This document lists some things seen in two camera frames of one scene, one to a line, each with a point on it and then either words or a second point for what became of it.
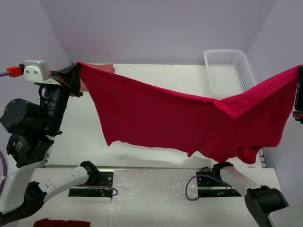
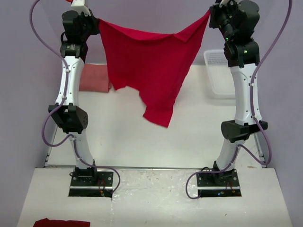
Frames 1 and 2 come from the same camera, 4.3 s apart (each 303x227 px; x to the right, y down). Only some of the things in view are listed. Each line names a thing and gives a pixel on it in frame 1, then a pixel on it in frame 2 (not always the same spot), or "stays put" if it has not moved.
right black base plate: (210, 187) stays put
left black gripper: (70, 75) to (94, 21)
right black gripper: (299, 93) to (216, 9)
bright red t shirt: (244, 122) to (158, 66)
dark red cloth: (47, 222) stays put
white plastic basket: (229, 71) stays put
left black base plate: (102, 187) stays put
